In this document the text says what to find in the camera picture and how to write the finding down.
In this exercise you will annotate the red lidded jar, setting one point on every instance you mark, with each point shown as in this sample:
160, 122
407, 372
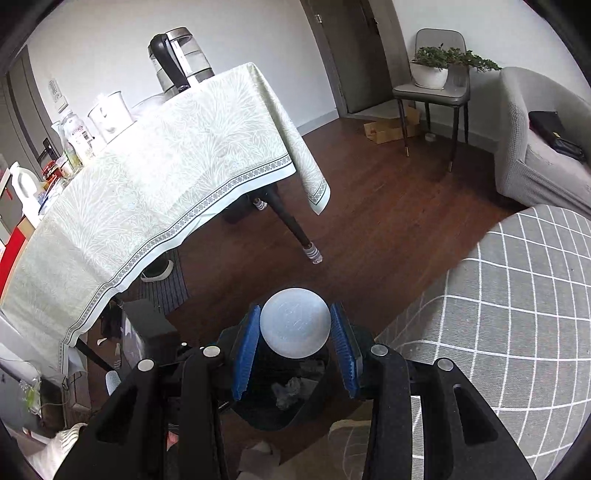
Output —
51, 170

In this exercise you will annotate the side table, pale green cloth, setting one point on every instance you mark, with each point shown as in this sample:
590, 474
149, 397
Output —
161, 175

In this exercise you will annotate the grey dining chair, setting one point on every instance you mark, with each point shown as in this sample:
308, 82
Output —
434, 92

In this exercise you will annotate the striped grey floor mat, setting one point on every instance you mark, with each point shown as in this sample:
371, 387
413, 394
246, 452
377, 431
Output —
166, 290

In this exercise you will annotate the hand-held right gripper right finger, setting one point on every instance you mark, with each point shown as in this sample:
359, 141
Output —
346, 355

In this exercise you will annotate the white lidded mug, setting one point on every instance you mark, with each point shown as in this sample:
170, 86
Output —
111, 117

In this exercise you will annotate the black handbag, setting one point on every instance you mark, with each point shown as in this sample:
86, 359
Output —
554, 134

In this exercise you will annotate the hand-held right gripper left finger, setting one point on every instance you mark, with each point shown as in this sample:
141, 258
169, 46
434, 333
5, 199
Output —
244, 355

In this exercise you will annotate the potted green plant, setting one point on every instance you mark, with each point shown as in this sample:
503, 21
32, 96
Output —
431, 76

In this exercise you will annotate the person's left forearm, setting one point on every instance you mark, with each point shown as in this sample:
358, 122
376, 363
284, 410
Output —
55, 450

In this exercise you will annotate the glass electric kettle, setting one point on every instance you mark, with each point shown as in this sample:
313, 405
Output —
180, 60

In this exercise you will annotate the flat cardboard box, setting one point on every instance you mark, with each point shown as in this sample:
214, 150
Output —
388, 131

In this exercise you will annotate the black table leg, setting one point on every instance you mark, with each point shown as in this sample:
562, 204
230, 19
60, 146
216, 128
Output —
291, 217
94, 354

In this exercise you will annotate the glass bowl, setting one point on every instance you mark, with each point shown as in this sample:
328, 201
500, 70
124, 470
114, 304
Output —
145, 105

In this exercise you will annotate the grey door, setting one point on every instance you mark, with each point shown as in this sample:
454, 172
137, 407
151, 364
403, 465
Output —
355, 55

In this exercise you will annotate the clear plastic bottle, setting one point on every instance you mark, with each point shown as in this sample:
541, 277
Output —
78, 138

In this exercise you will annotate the teal bin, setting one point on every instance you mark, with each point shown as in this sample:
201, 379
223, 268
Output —
277, 415

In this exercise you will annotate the grey armchair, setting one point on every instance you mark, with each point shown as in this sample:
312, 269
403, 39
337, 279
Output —
531, 180

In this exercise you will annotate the grey checked tablecloth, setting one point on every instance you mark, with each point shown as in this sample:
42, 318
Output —
508, 300

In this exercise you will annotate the black white-soled shoe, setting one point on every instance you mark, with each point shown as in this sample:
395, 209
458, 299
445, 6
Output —
157, 272

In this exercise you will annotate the red box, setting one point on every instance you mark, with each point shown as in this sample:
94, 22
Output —
11, 263

